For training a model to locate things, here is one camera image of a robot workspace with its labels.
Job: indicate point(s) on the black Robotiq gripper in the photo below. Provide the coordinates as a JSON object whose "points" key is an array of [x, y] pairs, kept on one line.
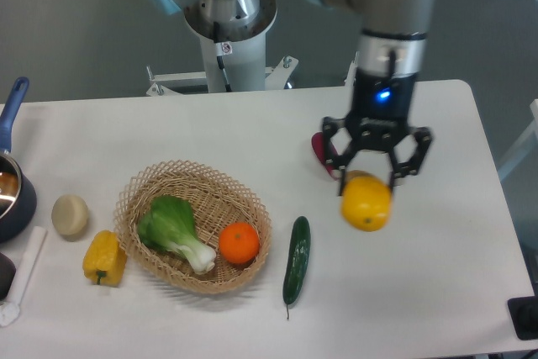
{"points": [[380, 111]]}

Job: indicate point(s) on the yellow mango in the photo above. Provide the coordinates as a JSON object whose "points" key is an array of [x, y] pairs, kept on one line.
{"points": [[366, 201]]}

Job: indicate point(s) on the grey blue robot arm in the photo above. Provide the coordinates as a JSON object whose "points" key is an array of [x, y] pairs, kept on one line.
{"points": [[390, 50]]}

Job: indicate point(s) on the woven wicker basket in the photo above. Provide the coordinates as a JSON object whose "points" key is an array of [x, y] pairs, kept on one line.
{"points": [[217, 201]]}

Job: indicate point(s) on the purple sweet potato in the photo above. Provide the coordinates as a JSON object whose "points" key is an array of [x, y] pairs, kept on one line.
{"points": [[317, 143]]}

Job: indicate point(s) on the dark green cucumber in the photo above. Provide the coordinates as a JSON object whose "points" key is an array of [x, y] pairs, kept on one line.
{"points": [[297, 261]]}

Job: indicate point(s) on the orange tangerine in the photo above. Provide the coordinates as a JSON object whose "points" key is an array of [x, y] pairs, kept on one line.
{"points": [[239, 243]]}

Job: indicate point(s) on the green bok choy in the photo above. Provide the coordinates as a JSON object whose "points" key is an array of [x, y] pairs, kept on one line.
{"points": [[169, 226]]}

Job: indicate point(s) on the black device at edge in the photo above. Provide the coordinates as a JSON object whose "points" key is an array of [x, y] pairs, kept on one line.
{"points": [[523, 313]]}

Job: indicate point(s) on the yellow bell pepper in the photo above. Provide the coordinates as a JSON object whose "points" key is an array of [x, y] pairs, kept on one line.
{"points": [[105, 260]]}

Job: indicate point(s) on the beige round potato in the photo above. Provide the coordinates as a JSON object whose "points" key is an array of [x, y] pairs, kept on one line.
{"points": [[69, 216]]}

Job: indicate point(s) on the dark blue saucepan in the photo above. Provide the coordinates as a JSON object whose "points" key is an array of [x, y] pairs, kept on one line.
{"points": [[18, 196]]}

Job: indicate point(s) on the dark round object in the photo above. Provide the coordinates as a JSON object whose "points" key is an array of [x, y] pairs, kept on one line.
{"points": [[7, 274]]}

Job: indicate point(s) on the white rolled paper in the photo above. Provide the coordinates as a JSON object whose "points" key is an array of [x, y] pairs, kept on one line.
{"points": [[10, 308]]}

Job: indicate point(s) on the white metal frame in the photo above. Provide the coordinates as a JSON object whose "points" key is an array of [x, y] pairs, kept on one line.
{"points": [[521, 148]]}

